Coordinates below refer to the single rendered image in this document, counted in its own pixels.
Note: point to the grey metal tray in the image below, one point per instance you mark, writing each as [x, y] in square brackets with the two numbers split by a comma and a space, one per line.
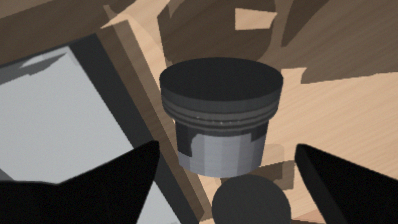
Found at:
[53, 128]

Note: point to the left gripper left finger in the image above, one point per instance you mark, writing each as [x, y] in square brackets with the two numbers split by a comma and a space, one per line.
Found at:
[112, 193]

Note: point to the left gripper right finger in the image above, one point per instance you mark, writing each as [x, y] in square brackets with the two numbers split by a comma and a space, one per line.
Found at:
[345, 192]

